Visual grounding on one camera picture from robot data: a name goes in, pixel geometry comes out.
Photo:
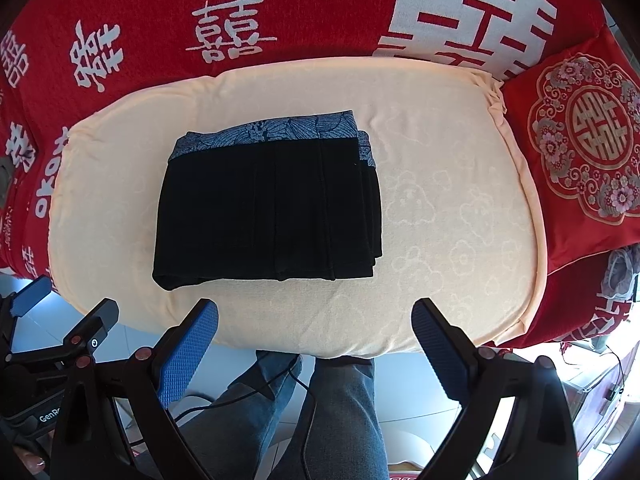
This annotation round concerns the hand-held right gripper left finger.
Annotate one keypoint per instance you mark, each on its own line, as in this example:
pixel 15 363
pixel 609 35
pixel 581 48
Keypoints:
pixel 187 355

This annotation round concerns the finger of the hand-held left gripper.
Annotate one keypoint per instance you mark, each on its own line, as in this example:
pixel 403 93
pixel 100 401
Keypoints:
pixel 97 327
pixel 32 295

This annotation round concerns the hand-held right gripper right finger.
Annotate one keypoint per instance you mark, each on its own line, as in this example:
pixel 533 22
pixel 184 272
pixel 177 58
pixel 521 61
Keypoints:
pixel 440 350

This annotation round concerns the black pants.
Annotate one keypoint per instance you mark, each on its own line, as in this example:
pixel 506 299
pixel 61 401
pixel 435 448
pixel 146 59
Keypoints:
pixel 270 210

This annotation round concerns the person's left hand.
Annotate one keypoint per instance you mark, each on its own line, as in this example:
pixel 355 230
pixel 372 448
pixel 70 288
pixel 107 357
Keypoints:
pixel 37 465

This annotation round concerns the person's left leg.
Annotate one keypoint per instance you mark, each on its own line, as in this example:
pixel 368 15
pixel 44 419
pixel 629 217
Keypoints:
pixel 250 420

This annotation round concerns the person's leg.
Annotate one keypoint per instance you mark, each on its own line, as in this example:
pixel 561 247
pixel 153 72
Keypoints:
pixel 250 420
pixel 340 420

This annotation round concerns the person's legs in jeans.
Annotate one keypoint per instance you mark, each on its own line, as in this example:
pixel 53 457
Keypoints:
pixel 280 385

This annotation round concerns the person's right leg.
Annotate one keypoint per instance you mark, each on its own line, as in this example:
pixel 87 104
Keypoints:
pixel 340 420

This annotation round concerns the cream cushion pad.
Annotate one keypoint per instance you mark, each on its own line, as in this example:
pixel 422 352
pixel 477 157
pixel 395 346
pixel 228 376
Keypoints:
pixel 450 210

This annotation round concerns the cardboard box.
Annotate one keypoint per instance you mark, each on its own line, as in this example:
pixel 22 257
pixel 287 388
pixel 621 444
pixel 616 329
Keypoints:
pixel 595 400

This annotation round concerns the grey lace cloth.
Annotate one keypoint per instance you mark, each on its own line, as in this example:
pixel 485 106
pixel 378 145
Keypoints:
pixel 620 275

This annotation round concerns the red floral cushion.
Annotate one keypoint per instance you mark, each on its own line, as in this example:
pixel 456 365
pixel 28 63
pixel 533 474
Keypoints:
pixel 585 150

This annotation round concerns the red printed blanket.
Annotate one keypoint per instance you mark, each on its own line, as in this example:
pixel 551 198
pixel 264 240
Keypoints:
pixel 250 20

